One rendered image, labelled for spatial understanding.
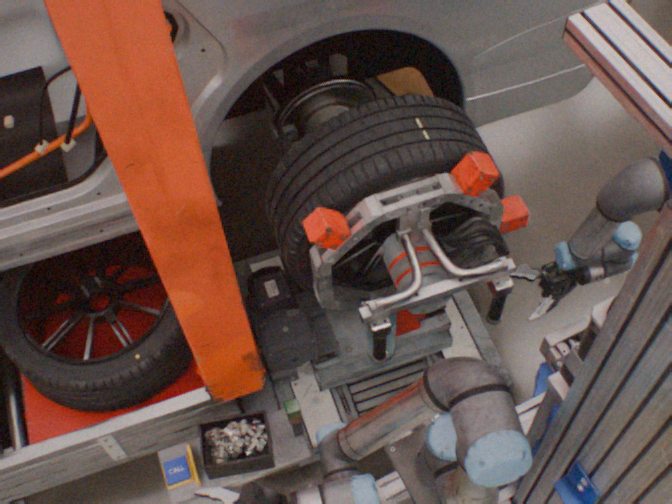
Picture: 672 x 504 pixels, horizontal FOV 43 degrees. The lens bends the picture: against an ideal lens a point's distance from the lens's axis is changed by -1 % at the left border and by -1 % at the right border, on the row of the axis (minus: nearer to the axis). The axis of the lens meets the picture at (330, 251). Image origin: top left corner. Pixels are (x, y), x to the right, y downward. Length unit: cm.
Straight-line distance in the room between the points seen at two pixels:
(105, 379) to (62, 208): 55
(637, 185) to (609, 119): 198
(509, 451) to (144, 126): 84
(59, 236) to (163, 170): 101
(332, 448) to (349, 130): 84
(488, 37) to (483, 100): 27
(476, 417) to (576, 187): 222
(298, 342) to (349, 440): 102
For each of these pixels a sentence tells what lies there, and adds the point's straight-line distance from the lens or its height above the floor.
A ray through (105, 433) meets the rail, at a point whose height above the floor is 39.
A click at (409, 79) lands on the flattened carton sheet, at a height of 1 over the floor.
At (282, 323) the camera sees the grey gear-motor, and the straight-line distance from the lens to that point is 278.
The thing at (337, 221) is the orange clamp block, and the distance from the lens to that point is 214.
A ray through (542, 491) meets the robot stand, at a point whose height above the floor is 98.
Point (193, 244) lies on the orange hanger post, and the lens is 182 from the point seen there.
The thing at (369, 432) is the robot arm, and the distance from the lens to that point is 173.
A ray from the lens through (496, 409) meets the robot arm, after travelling 153.
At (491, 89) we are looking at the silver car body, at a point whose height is 92.
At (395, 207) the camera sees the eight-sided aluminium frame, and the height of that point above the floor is 112.
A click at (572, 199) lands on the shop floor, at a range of 360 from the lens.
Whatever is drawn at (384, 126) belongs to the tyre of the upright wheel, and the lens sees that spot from 221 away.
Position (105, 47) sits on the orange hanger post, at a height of 195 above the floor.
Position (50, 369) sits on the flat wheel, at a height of 51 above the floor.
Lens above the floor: 287
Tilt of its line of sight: 58 degrees down
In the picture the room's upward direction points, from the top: 5 degrees counter-clockwise
